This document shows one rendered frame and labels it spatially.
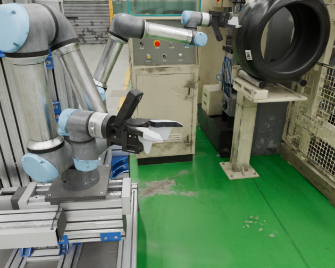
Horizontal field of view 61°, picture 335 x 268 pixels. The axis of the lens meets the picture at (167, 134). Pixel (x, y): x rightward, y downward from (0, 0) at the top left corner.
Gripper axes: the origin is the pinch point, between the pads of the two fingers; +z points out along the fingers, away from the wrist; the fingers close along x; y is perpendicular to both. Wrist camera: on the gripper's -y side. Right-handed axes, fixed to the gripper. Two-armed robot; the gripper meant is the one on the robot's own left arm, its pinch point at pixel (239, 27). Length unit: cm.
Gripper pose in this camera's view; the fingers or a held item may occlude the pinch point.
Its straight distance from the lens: 185.9
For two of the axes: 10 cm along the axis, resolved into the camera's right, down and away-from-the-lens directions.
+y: 1.0, -9.1, -4.1
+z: 9.8, 0.2, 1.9
